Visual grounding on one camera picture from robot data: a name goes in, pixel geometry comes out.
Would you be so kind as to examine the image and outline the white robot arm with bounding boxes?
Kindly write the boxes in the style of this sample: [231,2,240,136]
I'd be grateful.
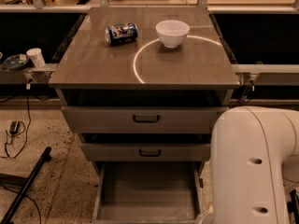
[195,106,299,224]

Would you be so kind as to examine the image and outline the grey drawer cabinet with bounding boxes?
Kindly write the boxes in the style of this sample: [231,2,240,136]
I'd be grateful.
[48,6,241,179]

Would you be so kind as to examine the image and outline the black cable right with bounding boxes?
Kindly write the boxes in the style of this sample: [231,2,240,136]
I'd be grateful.
[236,84,254,105]

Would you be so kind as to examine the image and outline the black cable left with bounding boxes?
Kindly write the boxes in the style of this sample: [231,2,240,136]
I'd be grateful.
[0,87,33,160]

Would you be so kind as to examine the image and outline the black cable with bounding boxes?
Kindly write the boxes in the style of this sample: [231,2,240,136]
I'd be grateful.
[236,84,254,105]
[0,87,33,160]

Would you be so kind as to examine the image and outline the white bowl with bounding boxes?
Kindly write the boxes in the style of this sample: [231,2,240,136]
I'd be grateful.
[155,20,190,49]

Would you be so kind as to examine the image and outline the grey drawer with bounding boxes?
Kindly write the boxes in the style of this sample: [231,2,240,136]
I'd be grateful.
[93,162,202,224]
[62,106,228,133]
[81,143,210,161]

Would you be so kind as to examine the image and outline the blue soda can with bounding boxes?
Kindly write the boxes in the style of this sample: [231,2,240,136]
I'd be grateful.
[105,22,138,46]

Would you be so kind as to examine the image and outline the white paper cup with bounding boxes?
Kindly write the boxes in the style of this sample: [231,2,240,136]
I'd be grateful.
[26,48,46,67]

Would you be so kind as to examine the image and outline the black tripod leg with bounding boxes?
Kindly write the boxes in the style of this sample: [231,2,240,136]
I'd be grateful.
[0,147,51,224]

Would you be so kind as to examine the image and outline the dark blue plate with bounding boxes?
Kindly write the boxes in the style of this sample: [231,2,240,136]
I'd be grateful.
[3,54,29,71]

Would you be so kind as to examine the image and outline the black power adapter left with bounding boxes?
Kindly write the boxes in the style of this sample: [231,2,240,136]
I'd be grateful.
[9,120,20,134]

